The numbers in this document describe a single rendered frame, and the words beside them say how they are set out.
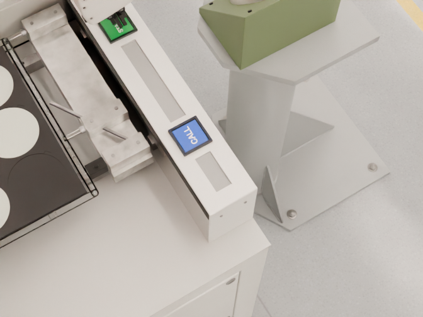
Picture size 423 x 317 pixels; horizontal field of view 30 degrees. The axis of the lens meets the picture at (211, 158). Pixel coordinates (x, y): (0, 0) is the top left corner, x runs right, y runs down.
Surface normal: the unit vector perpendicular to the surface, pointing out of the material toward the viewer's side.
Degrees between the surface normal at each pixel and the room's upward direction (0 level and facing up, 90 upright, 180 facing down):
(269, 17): 90
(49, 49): 0
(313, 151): 0
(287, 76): 0
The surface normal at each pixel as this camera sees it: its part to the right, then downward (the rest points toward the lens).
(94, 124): 0.01, -0.42
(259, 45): 0.52, 0.78
